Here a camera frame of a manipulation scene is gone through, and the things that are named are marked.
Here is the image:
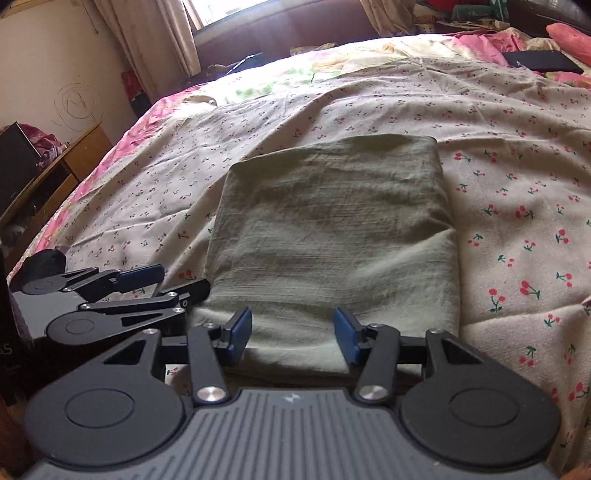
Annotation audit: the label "window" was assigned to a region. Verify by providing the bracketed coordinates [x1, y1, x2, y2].
[184, 0, 366, 29]

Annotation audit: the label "black flat object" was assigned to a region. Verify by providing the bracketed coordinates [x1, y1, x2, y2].
[226, 53, 265, 75]

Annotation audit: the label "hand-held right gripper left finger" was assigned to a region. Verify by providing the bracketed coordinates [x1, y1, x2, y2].
[104, 308, 253, 407]

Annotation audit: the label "maroon upholstered bed surround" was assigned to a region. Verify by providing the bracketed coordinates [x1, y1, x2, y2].
[194, 0, 386, 72]

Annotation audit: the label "red bag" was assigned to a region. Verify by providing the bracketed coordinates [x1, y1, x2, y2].
[121, 69, 151, 117]

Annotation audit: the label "pale green pants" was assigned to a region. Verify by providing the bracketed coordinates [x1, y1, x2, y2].
[191, 134, 463, 376]

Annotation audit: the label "black flat case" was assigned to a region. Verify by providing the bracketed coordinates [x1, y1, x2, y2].
[502, 50, 585, 75]

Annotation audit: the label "yellow cloth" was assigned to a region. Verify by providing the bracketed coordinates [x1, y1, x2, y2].
[288, 42, 338, 54]

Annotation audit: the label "black television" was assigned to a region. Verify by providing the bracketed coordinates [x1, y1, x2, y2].
[0, 122, 43, 214]

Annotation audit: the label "wooden television stand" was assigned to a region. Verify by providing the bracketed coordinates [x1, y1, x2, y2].
[0, 121, 115, 261]

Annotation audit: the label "cherry print bed sheet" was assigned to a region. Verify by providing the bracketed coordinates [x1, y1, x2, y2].
[60, 55, 591, 467]

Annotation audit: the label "pink cartoon printed blanket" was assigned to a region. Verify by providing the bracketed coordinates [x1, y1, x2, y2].
[9, 28, 591, 278]

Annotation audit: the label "beige curtain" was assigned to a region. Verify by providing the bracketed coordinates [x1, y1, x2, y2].
[92, 0, 205, 94]
[360, 0, 417, 37]

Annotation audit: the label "pile of clothes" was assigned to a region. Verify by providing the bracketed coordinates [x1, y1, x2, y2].
[416, 0, 514, 34]

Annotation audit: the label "pink clothing pile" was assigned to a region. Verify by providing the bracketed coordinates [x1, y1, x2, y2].
[22, 124, 71, 158]

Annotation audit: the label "pink pillow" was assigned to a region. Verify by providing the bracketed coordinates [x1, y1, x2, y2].
[546, 22, 591, 52]

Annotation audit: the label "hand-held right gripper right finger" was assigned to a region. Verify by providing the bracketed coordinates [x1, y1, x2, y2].
[333, 308, 490, 402]

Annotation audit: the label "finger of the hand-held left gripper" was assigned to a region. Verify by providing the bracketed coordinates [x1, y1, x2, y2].
[62, 264, 165, 302]
[81, 278, 212, 335]

